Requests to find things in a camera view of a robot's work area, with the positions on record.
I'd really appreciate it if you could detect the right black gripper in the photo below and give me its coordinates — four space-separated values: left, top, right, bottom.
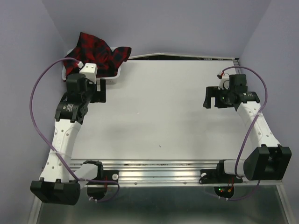
202 86 234 109

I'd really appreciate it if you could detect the red plaid pleated skirt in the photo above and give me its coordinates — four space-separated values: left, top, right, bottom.
66 32 132 78

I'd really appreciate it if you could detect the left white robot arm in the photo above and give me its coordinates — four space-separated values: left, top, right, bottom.
30 73 106 205

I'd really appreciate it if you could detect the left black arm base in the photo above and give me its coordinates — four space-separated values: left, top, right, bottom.
82 160 119 187

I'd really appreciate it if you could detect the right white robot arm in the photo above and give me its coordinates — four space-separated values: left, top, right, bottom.
203 73 292 182

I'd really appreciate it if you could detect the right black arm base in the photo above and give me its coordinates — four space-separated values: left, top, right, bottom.
199 162 243 184

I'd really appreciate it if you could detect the white plastic laundry basket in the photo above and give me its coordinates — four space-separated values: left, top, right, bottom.
61 47 121 85

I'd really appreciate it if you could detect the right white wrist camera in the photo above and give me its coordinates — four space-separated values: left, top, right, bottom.
217 71 229 90

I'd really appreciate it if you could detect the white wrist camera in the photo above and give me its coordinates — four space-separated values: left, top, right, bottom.
217 71 229 90
79 63 98 84

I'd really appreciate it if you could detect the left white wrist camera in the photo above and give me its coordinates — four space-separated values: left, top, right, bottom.
79 63 98 84

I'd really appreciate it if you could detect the aluminium rail frame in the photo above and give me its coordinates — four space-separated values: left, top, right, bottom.
29 60 296 224

